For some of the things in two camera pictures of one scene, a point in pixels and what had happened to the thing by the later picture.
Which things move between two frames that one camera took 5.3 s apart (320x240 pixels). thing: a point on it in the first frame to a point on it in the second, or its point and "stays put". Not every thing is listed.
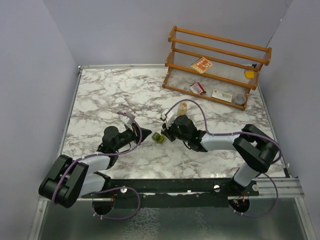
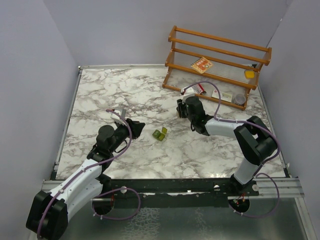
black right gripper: (167, 132) to (181, 106)
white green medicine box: (222, 96) stays put
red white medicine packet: (197, 88) stays put
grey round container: (240, 99) stays put
